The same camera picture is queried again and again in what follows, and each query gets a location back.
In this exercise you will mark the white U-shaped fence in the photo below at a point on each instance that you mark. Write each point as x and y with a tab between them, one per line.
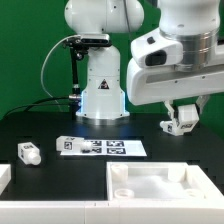
117	211

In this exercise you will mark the paper sheet with markers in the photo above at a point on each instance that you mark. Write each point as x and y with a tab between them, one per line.
112	148

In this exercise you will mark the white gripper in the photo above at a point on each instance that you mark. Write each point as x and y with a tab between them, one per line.
163	83

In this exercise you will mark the white square tabletop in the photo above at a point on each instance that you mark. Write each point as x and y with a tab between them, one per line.
159	181

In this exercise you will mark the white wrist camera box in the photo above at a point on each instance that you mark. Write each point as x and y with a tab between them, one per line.
152	49

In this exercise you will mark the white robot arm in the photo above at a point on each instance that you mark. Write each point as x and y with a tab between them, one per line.
193	23

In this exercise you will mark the black camera on stand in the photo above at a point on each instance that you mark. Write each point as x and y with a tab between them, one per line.
79	46

